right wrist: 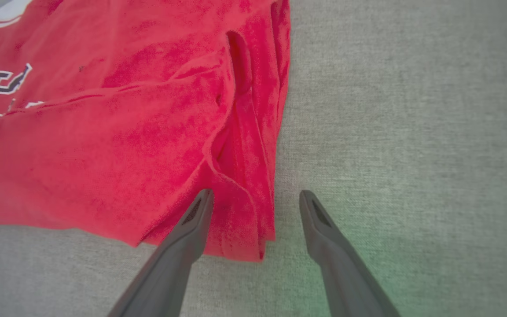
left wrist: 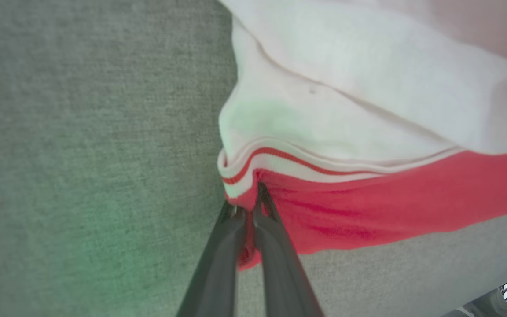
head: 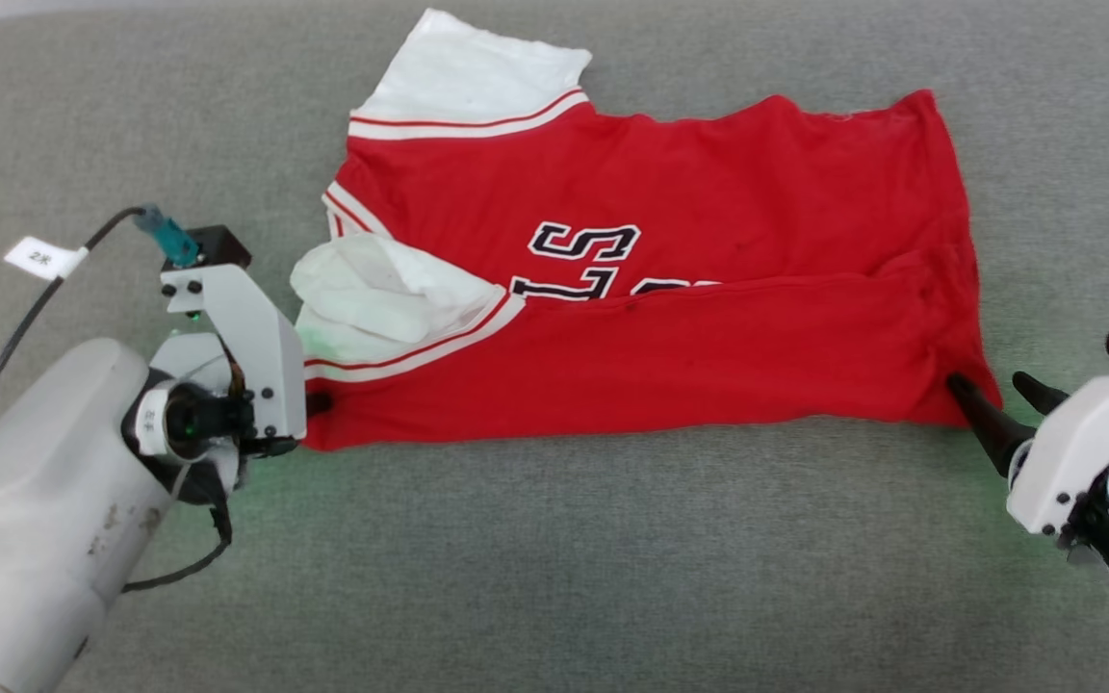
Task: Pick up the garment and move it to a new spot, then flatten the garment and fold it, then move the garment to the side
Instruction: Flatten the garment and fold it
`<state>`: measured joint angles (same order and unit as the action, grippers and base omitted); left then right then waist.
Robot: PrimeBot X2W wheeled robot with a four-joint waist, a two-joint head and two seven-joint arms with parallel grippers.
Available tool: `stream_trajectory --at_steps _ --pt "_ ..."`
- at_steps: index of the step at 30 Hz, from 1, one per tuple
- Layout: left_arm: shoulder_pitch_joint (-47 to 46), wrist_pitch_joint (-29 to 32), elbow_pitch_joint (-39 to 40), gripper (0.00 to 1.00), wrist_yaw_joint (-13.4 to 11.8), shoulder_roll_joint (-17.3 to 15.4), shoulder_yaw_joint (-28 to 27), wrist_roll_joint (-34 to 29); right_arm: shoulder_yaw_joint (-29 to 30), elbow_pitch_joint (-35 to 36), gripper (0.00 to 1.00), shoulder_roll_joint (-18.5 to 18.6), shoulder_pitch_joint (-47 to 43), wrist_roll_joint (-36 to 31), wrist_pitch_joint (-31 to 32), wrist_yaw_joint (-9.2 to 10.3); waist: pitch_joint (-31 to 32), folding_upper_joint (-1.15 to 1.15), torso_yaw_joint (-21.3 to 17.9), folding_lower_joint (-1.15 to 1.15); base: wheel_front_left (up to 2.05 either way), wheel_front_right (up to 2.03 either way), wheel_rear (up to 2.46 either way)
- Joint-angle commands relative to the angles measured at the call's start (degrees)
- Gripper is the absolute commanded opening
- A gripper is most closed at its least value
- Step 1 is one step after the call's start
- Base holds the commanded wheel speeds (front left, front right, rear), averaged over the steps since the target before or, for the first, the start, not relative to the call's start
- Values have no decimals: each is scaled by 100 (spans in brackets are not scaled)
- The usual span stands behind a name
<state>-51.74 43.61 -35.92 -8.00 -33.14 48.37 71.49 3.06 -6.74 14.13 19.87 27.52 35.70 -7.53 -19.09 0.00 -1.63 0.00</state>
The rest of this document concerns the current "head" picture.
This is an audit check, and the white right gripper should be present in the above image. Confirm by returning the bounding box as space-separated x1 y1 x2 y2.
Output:
946 371 1109 617

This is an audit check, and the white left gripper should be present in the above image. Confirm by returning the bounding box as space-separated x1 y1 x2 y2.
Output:
123 265 332 506

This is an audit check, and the red and white sports jersey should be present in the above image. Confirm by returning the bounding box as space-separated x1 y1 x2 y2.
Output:
290 8 1003 453

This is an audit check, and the white cable label tag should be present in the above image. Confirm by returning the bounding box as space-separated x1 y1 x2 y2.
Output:
4 236 90 282

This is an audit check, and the thin black camera cable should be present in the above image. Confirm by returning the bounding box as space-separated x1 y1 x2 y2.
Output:
0 207 146 479

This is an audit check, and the grey fabric sofa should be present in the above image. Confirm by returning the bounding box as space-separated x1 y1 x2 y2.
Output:
0 0 1109 693

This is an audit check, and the teal cable connector plug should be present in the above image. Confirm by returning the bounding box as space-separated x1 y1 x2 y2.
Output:
134 205 201 269

